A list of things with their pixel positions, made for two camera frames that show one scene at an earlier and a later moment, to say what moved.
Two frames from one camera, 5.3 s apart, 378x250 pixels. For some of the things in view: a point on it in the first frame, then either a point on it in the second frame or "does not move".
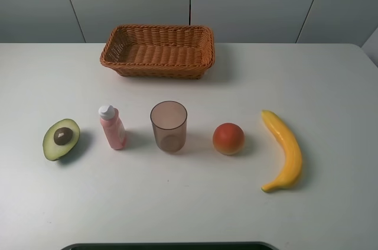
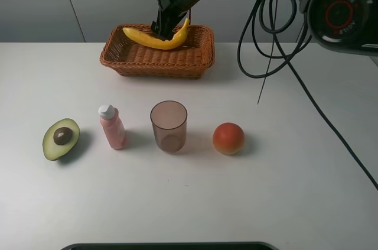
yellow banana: x=291 y=151 to x=152 y=41
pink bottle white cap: x=113 y=127 does not move
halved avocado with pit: x=60 y=139 does not move
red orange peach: x=228 y=139 does not move
